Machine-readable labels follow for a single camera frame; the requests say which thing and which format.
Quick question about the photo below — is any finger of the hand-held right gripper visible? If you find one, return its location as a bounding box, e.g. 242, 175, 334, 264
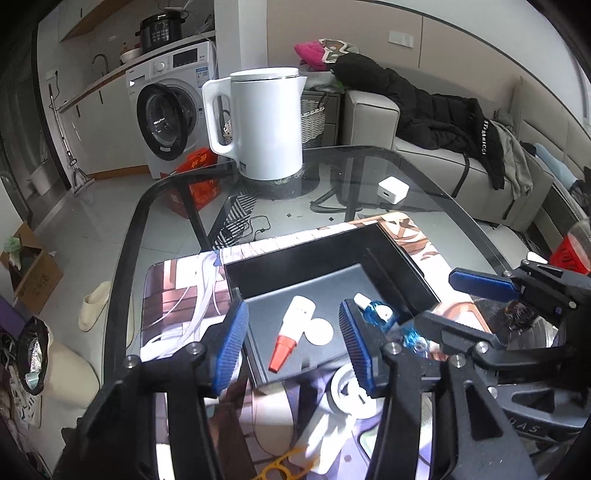
449, 259, 583, 324
413, 311, 568, 384

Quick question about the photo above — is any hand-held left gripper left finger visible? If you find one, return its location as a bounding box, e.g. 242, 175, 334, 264
55, 299, 259, 480

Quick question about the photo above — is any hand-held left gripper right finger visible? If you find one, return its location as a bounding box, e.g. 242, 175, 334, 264
338, 299, 541, 480

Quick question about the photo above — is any blue clear bottle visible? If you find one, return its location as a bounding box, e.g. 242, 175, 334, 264
353, 293, 402, 333

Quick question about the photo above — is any white round disc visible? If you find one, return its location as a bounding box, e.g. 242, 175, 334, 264
300, 318, 334, 346

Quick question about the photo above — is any white tape roll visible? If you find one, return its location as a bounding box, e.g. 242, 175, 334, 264
325, 364, 386, 418

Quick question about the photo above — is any white tube with red cap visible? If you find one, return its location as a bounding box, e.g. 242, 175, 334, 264
269, 295, 315, 372

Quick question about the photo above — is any black cardboard box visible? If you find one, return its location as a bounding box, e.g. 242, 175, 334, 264
222, 222, 441, 386

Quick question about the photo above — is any printed table mat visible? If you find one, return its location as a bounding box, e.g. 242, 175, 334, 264
139, 210, 490, 480

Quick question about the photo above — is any cola bottle with red label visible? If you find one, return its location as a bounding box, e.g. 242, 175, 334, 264
549, 217, 591, 278

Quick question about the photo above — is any yellow plastic clip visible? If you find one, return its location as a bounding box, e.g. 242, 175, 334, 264
247, 445, 319, 480

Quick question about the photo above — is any grey garment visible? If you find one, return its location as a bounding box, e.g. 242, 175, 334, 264
492, 111, 534, 199

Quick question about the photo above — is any white charger cube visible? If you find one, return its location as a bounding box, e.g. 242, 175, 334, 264
378, 176, 411, 203

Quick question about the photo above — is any grey sofa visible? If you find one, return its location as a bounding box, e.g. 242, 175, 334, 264
342, 76, 591, 232

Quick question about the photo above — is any light blue cloth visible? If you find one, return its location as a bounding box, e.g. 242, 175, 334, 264
536, 143, 578, 185

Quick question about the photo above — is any cream slipper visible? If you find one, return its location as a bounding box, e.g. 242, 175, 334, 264
78, 281, 112, 332

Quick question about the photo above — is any cream cushion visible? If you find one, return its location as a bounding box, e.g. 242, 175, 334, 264
37, 332, 100, 425

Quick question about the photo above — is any red carton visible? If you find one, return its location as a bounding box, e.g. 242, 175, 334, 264
161, 148, 222, 217

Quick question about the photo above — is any patterned coaster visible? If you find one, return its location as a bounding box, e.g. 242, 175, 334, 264
242, 166, 319, 199

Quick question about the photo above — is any black padded jacket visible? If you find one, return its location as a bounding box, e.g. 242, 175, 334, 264
331, 53, 506, 190

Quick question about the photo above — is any black bin with silver lining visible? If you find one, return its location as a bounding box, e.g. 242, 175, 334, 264
14, 318, 51, 395

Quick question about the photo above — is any brown cardboard box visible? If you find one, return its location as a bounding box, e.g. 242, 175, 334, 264
0, 222, 64, 315

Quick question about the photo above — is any white electric kettle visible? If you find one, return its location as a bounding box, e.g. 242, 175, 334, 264
202, 67, 308, 181

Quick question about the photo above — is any woven laundry basket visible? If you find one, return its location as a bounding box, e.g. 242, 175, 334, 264
300, 92, 329, 149

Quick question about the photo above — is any white washing machine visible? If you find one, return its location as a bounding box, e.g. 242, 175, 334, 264
126, 41, 219, 178

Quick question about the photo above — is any mop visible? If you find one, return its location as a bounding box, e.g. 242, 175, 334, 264
48, 83, 95, 197

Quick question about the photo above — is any white bucket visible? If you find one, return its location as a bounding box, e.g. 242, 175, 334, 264
28, 161, 58, 195

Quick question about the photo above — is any white kitchen counter cabinet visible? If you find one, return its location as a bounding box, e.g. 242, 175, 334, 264
58, 69, 153, 178

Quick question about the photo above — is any pink cloth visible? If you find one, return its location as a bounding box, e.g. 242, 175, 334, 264
295, 41, 331, 71

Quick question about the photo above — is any black pressure cooker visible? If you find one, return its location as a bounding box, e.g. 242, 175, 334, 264
136, 14, 181, 52

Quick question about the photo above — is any black power cable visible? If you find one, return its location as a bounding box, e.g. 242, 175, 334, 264
217, 215, 273, 245

